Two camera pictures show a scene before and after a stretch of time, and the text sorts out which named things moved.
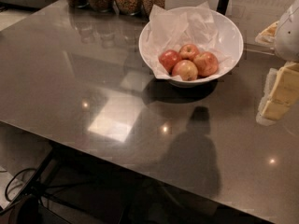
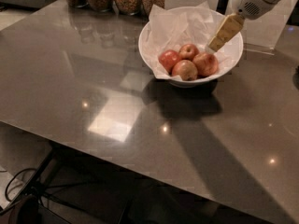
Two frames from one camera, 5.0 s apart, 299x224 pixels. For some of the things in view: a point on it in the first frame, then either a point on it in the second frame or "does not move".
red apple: x=206 y=63 does not move
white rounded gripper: x=288 y=35 to x=248 y=0
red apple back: x=188 y=51 does not move
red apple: x=168 y=58 does not move
